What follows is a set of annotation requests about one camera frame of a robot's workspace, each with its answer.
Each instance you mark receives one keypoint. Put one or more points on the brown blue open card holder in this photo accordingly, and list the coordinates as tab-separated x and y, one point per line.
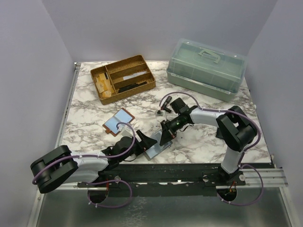
120	116

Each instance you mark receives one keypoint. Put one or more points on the black T-shaped tool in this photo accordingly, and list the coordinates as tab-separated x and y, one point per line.
165	104

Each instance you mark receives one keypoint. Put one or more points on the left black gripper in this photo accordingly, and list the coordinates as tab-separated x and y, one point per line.
142	147

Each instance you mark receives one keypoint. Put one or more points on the green clear-lid storage box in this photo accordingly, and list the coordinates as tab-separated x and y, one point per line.
207	70

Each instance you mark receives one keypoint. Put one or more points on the brown woven organizer tray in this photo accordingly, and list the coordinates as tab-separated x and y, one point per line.
122	79

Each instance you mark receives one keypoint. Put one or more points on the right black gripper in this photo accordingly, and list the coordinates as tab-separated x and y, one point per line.
168	134

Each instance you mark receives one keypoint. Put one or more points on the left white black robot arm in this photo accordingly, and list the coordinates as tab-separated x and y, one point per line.
62	165

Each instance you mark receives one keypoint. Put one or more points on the aluminium side rail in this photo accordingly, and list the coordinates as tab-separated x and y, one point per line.
68	104

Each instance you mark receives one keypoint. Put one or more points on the grey card holder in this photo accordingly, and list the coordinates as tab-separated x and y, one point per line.
156	149

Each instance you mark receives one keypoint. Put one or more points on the black item in tray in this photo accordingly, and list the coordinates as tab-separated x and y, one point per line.
131	86

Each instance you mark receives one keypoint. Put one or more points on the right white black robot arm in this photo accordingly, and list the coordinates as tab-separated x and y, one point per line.
233	126

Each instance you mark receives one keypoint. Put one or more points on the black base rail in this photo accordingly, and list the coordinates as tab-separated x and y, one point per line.
163	180

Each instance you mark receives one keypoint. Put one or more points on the white card in tray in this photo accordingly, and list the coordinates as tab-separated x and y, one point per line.
134	75

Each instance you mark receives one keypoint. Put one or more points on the yellow packets in tray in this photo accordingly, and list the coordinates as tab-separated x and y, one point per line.
104	86

